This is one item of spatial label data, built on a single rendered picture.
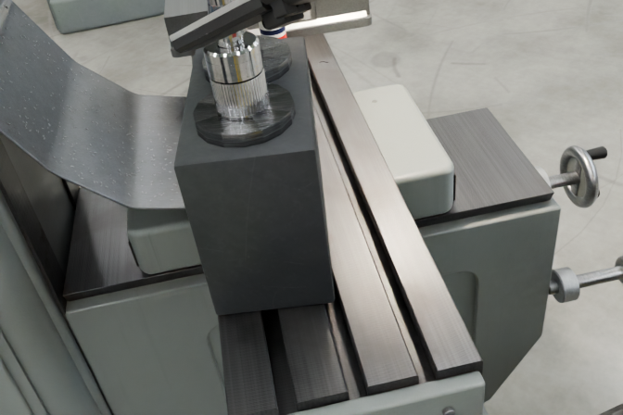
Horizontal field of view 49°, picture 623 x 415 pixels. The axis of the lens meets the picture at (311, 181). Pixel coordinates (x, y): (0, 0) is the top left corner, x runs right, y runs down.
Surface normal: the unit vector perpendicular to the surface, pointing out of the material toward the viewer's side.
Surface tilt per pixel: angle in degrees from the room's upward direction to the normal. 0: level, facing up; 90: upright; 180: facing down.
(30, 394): 88
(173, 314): 90
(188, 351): 90
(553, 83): 0
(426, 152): 0
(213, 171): 90
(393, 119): 0
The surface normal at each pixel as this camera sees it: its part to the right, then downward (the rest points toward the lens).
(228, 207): 0.05, 0.60
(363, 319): -0.11, -0.79
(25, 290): 0.91, 0.15
